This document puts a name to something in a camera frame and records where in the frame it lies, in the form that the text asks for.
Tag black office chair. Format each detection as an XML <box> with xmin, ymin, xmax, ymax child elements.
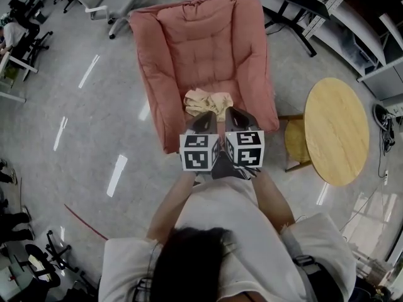
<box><xmin>24</xmin><ymin>230</ymin><xmax>80</xmax><ymax>283</ymax></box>

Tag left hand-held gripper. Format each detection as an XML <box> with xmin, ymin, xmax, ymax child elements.
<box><xmin>179</xmin><ymin>111</ymin><xmax>222</xmax><ymax>172</ymax></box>

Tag pink cushioned armchair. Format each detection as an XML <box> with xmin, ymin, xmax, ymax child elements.
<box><xmin>128</xmin><ymin>0</ymin><xmax>281</xmax><ymax>155</ymax></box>

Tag white metal shelving rack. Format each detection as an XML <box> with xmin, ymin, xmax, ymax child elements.
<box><xmin>314</xmin><ymin>0</ymin><xmax>403</xmax><ymax>101</ymax></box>

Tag person's white shirt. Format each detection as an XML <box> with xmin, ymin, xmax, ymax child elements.
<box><xmin>98</xmin><ymin>177</ymin><xmax>357</xmax><ymax>302</ymax></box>

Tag round wooden side table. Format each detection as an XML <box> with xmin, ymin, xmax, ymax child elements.
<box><xmin>285</xmin><ymin>77</ymin><xmax>370</xmax><ymax>187</ymax></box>

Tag black monitor floor stand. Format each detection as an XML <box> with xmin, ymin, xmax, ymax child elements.
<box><xmin>266</xmin><ymin>0</ymin><xmax>332</xmax><ymax>58</ymax></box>

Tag black round floor device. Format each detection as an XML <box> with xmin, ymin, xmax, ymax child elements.
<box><xmin>373</xmin><ymin>103</ymin><xmax>396</xmax><ymax>129</ymax></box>

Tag person's black trousers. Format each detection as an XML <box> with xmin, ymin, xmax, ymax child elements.
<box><xmin>210</xmin><ymin>151</ymin><xmax>253</xmax><ymax>181</ymax></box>

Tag black floor cable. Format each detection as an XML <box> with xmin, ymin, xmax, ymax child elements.
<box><xmin>377</xmin><ymin>126</ymin><xmax>395</xmax><ymax>179</ymax></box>

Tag person's right forearm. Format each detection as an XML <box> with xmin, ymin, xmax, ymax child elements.
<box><xmin>250</xmin><ymin>168</ymin><xmax>297</xmax><ymax>233</ymax></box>

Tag cream yellow cloth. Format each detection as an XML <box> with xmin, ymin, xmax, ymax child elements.
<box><xmin>183</xmin><ymin>88</ymin><xmax>235</xmax><ymax>118</ymax></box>

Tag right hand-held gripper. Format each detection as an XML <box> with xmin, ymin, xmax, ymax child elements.
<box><xmin>225</xmin><ymin>107</ymin><xmax>265</xmax><ymax>170</ymax></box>

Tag person's left forearm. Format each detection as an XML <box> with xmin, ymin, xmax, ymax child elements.
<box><xmin>147</xmin><ymin>171</ymin><xmax>198</xmax><ymax>242</ymax></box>

